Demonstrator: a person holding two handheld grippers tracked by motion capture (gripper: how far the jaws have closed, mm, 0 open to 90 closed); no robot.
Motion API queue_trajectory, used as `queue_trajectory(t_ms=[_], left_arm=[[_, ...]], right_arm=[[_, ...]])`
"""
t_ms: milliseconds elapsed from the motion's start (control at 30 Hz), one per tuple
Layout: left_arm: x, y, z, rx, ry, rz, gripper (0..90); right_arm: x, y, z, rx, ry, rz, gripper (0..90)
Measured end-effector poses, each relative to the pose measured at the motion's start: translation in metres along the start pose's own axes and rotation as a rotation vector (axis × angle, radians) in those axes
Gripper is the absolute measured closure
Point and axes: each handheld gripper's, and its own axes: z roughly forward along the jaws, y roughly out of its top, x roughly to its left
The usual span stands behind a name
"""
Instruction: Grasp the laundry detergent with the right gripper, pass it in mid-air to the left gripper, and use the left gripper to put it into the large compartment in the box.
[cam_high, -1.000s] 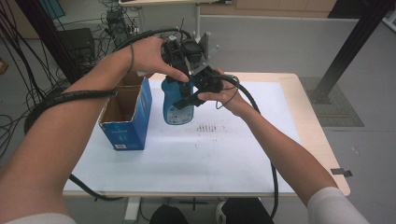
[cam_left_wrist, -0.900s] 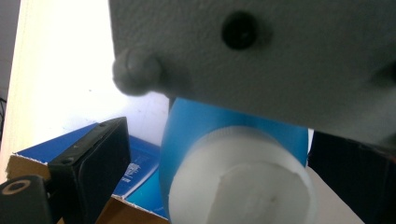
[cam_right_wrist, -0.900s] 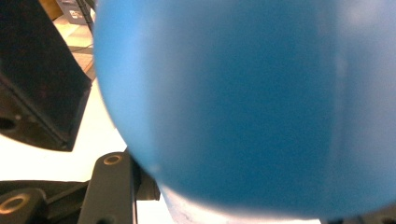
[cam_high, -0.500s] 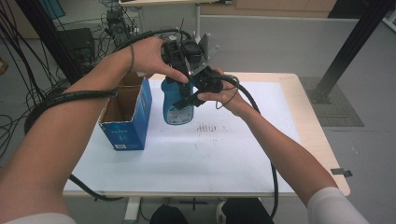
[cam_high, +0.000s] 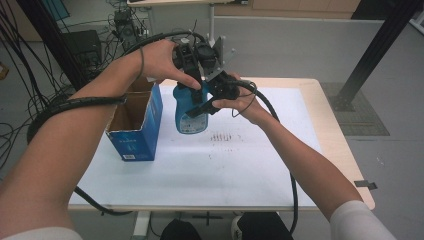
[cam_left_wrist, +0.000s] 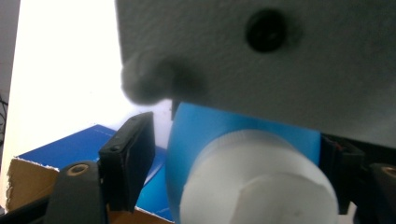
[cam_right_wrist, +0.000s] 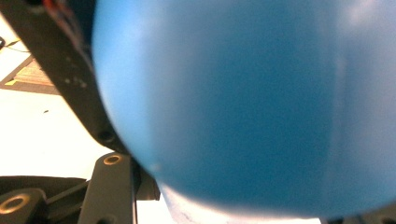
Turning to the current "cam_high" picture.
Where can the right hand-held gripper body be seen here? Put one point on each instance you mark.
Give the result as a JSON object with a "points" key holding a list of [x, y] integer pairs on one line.
{"points": [[225, 88]]}

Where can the black metal frame post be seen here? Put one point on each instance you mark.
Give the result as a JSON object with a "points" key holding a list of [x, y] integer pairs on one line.
{"points": [[390, 33]]}

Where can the dark floor mat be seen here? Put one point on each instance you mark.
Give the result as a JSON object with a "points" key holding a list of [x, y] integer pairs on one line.
{"points": [[363, 120]]}

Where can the person's left hand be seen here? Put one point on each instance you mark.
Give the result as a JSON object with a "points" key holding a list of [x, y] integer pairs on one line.
{"points": [[158, 61]]}

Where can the white shirt sleeve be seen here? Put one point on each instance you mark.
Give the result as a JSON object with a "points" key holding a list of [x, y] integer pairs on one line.
{"points": [[46, 235], [360, 223]]}

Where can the blue bottle with white cap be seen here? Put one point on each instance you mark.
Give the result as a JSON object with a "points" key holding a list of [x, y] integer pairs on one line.
{"points": [[193, 125]]}

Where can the black tape piece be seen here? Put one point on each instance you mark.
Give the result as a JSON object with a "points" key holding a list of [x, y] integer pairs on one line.
{"points": [[366, 184]]}

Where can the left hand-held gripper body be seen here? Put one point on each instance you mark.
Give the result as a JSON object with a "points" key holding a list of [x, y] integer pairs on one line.
{"points": [[206, 56]]}

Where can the black frame post with curtain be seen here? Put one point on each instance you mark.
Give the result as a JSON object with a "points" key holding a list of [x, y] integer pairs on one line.
{"points": [[50, 36]]}

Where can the person's right hand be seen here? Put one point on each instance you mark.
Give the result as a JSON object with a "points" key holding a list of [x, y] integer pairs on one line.
{"points": [[248, 105]]}

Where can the person's black pants leg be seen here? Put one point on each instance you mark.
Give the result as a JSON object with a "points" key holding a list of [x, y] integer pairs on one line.
{"points": [[180, 231], [265, 228]]}

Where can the white desk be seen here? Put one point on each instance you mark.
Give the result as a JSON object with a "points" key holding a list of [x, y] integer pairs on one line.
{"points": [[211, 20]]}

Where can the black equipment case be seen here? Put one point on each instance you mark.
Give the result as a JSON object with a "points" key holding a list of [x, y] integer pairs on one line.
{"points": [[81, 48]]}

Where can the blue cardboard box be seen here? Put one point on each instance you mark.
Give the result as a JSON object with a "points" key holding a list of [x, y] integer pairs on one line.
{"points": [[138, 140]]}

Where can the white table mat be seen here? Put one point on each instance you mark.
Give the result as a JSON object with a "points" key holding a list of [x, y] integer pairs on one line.
{"points": [[200, 173]]}

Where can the computer tower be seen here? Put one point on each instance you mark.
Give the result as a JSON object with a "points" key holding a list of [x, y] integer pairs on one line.
{"points": [[125, 30]]}

